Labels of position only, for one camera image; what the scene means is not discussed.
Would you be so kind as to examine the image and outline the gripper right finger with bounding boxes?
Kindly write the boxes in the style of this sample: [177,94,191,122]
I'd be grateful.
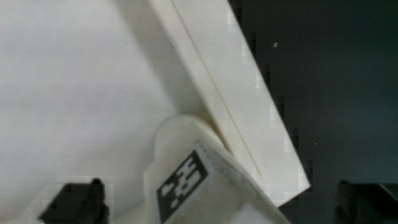
[331,180,398,224]

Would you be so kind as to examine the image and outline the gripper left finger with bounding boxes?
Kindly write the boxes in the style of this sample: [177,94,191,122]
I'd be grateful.
[36,179,109,224]

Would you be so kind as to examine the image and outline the white table leg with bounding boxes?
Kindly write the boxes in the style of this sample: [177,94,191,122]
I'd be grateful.
[143,115,289,224]

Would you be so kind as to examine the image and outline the white square table top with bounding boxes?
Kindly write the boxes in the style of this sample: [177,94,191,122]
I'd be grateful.
[0,0,308,224]

